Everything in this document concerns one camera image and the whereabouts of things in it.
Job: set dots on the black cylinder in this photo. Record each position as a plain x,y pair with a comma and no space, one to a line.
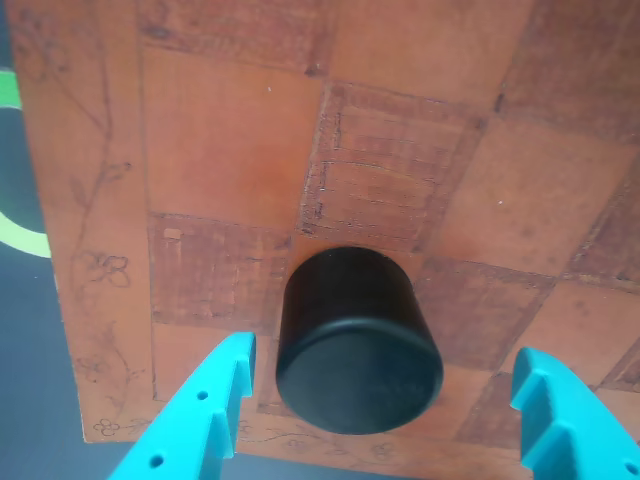
355,370

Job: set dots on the wooden chessboard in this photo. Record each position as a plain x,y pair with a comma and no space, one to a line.
225,150

